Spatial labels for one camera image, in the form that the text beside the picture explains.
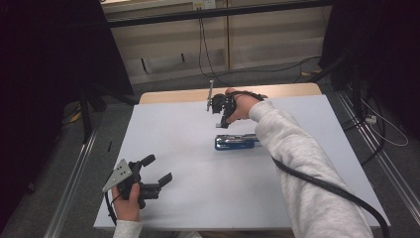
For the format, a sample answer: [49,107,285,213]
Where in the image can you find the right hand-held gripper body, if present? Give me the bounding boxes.
[206,78,238,117]

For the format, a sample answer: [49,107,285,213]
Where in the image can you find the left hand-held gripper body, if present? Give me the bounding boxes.
[101,159,162,210]

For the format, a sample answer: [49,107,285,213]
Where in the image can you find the blue stapler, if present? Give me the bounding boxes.
[214,133,262,152]

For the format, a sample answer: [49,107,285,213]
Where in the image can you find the person's right hand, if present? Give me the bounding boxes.
[225,86,265,125]

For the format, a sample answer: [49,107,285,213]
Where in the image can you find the person's left hand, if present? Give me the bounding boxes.
[111,182,143,223]

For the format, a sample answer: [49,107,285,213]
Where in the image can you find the black stand legs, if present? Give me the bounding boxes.
[77,81,140,144]

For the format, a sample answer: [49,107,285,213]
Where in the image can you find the black horizontal bar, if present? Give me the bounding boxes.
[105,0,333,30]

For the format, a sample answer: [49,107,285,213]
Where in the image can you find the black curtain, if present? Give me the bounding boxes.
[0,0,135,229]
[318,0,420,140]

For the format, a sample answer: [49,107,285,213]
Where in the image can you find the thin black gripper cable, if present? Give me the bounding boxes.
[104,191,119,226]

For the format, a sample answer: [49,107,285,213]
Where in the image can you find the black hanging cable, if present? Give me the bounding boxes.
[197,17,232,86]

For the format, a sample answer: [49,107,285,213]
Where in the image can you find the metal floor rail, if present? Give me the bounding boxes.
[44,127,99,238]
[334,89,420,217]

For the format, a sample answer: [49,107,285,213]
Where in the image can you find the white wall outlet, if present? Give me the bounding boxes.
[192,0,217,11]

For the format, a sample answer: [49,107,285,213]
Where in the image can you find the thick black gripper cable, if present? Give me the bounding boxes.
[227,90,391,238]

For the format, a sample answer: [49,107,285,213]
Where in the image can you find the black looped floor cable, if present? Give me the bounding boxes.
[340,95,386,167]

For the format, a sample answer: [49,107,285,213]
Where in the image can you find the white floor cable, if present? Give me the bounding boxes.
[360,98,410,148]

